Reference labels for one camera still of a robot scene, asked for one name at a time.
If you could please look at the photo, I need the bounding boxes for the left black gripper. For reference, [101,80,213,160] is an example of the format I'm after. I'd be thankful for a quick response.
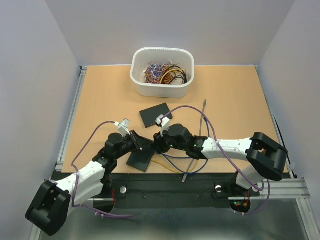
[114,130,152,160]

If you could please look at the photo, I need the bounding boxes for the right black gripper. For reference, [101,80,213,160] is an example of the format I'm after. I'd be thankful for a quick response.
[150,124,187,154]

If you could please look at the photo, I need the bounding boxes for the blue ethernet cable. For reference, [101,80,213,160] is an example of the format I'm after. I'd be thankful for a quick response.
[202,117,213,138]
[154,149,210,175]

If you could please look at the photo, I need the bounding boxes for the black network switch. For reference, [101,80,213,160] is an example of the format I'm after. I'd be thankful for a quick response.
[139,103,170,128]
[126,138,155,173]

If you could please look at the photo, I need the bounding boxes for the yellow ethernet cable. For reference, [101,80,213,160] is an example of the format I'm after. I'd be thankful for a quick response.
[152,157,200,174]

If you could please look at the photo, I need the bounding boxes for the grey ethernet cable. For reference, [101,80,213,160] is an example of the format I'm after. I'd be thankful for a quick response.
[181,99,208,183]

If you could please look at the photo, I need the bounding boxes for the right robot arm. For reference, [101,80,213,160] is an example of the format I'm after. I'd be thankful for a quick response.
[152,124,288,195]

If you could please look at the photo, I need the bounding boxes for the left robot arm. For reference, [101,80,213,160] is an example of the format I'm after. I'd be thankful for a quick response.
[25,130,148,236]

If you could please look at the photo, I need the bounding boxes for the white plastic tub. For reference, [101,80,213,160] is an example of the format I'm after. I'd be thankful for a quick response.
[130,47,195,98]

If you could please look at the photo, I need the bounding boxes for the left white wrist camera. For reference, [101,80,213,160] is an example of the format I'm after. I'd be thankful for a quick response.
[114,118,130,136]

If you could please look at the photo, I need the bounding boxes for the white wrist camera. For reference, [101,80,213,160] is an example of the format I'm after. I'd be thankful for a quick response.
[155,114,170,137]
[114,118,130,136]

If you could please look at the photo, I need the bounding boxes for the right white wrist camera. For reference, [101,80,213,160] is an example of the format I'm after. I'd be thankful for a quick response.
[155,114,170,137]

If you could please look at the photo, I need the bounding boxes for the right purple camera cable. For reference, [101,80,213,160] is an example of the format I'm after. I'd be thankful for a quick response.
[159,106,271,217]

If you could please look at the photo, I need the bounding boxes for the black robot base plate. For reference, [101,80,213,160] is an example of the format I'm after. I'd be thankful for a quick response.
[93,173,260,215]

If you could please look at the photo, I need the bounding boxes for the tangled coloured wires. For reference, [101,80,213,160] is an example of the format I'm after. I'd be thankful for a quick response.
[141,58,189,85]

